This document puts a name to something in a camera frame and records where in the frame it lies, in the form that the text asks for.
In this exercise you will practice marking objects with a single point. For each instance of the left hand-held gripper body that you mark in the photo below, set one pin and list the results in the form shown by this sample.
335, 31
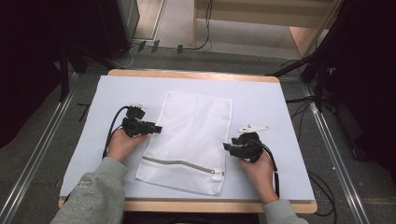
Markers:
137, 123

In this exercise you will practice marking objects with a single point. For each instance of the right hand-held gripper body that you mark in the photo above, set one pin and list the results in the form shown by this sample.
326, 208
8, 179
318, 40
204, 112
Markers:
249, 146

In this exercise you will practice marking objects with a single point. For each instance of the white mesh laundry bag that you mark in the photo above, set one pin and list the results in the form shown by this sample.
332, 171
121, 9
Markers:
190, 140

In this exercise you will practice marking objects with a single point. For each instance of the person's left hand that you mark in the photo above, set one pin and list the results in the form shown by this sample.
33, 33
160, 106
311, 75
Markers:
124, 147

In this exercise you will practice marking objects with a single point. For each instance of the person's right hand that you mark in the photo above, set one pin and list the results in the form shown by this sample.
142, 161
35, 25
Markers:
260, 174

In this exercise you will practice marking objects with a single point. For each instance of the white paper sheet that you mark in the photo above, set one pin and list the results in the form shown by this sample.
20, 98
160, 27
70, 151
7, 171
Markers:
267, 102

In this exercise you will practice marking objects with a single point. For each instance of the wooden table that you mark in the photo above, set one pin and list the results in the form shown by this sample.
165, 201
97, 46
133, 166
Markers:
193, 206

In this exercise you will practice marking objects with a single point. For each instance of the person's dark trousers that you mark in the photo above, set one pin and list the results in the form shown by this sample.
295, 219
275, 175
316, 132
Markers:
190, 218

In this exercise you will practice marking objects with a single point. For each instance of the black metal stand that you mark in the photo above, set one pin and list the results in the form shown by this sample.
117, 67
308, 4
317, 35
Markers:
311, 67
64, 77

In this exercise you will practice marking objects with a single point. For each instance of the dark cabinet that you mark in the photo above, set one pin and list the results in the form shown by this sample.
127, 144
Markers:
118, 25

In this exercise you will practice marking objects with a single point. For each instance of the black curtain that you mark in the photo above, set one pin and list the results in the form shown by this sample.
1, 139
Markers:
367, 77
28, 62

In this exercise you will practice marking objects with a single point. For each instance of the metal floor rail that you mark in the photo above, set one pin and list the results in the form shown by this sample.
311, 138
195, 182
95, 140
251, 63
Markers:
34, 161
339, 165

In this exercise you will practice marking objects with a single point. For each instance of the light wooden frame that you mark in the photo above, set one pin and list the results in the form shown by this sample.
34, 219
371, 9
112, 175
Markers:
264, 20

